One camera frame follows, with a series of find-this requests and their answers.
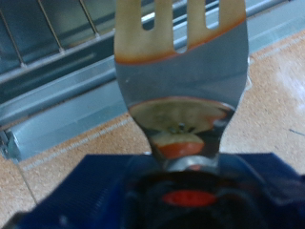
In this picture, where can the metal spatula with blue grip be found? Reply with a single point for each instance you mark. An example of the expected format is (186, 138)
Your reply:
(181, 79)

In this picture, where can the silver toaster oven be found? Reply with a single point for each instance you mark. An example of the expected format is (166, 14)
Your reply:
(47, 79)

